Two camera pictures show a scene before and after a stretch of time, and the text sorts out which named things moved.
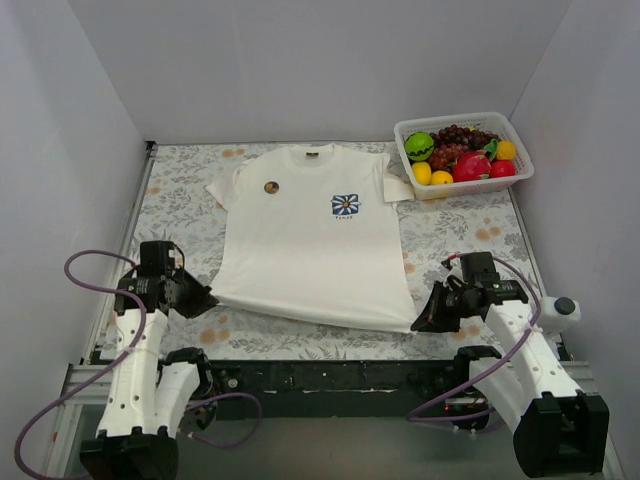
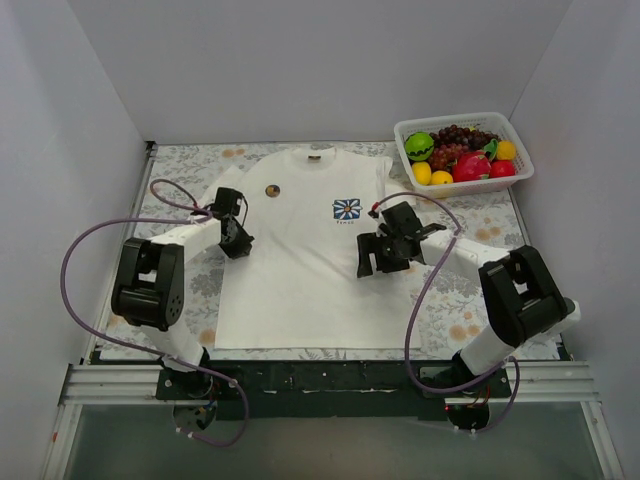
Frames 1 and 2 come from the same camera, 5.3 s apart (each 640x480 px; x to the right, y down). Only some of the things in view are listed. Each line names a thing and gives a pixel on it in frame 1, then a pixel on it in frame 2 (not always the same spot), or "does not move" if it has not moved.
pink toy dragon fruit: x=471 y=166 does not move
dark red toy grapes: x=453 y=140 does not move
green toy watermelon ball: x=419 y=145 does not move
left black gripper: x=186 y=293 to x=238 y=242
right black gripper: x=442 y=304 to x=375 y=253
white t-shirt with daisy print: x=311 y=234 does not move
